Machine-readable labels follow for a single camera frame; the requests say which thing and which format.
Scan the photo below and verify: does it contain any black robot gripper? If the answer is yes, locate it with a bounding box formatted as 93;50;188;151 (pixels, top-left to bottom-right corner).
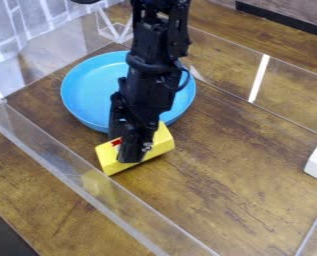
107;66;184;164

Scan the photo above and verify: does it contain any yellow butter block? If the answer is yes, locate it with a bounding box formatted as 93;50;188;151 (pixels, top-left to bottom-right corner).
95;121;175;176

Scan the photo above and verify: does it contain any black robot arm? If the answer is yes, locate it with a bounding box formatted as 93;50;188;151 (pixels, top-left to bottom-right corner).
108;0;191;163

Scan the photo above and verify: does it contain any blue round tray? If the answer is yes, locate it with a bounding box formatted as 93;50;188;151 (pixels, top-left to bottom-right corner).
59;50;198;134

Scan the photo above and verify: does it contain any black baseboard strip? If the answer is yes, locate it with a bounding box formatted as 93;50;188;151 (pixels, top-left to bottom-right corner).
235;0;317;36

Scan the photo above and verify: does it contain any clear acrylic enclosure wall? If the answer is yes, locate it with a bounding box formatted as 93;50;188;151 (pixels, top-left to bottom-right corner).
0;5;317;256

